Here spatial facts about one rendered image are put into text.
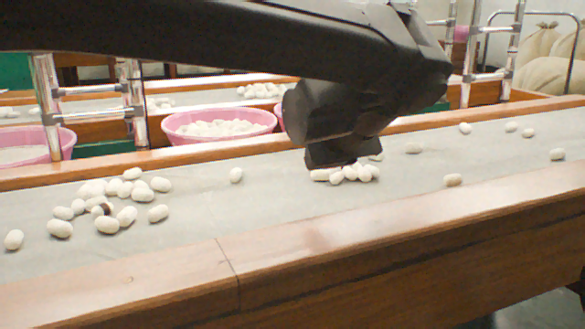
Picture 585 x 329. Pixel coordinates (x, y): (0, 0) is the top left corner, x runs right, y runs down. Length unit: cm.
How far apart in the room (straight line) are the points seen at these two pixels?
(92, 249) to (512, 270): 60
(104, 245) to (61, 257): 5
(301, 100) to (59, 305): 30
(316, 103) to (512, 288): 50
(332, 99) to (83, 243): 39
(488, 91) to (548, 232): 99
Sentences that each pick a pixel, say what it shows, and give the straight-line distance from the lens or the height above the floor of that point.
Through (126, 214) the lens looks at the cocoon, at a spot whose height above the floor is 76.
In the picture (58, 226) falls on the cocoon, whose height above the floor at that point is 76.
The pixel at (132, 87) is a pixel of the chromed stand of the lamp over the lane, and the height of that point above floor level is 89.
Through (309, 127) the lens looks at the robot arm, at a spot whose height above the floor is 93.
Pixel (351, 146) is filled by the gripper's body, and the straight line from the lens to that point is 52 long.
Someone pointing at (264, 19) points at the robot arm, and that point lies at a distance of 29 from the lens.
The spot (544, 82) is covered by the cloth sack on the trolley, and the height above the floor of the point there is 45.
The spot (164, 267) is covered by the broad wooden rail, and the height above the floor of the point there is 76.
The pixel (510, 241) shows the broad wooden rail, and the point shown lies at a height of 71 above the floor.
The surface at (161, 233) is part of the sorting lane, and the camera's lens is 65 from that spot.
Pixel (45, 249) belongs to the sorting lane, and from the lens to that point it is 67.
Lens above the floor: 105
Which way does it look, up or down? 21 degrees down
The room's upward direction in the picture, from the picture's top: straight up
